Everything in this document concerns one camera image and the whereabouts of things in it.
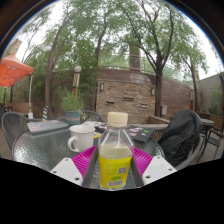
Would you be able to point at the black metal bar stools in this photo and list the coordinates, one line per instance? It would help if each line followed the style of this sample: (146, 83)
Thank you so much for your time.
(213, 136)

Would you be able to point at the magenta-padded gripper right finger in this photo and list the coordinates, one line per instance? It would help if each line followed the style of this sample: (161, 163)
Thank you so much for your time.
(143, 161)

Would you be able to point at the globe-topped lamp post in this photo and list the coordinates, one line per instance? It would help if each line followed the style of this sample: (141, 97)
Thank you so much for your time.
(76, 81)

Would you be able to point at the white printed booklet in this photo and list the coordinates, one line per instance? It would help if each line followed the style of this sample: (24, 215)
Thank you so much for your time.
(95, 124)

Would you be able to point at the blue yellow striped cone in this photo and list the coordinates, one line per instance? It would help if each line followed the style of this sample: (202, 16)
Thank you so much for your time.
(45, 114)

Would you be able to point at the grey wall utility box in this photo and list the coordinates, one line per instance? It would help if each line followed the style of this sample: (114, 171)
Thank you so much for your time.
(164, 110)

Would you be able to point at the dark wall lamp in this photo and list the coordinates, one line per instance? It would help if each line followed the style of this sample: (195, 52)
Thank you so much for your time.
(102, 86)
(152, 91)

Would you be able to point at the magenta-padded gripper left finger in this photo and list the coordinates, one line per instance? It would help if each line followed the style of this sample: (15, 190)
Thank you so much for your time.
(83, 161)

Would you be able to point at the yellow-labelled clear drink bottle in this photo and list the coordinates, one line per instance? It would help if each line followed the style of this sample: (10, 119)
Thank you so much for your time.
(116, 166)

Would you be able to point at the orange canopy tent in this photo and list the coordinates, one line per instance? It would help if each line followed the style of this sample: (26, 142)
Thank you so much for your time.
(13, 70)

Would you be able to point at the grey wicker armchair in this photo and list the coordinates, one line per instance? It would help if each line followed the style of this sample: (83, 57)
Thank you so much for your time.
(93, 115)
(15, 125)
(195, 158)

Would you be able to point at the potted plant in blue pot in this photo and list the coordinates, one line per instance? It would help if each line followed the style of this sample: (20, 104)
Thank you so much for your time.
(71, 105)

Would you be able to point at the grey laptop with stickers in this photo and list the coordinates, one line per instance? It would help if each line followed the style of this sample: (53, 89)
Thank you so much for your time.
(46, 126)

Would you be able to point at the black backpack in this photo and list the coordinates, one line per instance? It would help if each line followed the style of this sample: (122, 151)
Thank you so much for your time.
(183, 136)

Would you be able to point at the white ceramic mug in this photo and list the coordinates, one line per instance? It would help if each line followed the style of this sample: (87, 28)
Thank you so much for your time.
(83, 136)

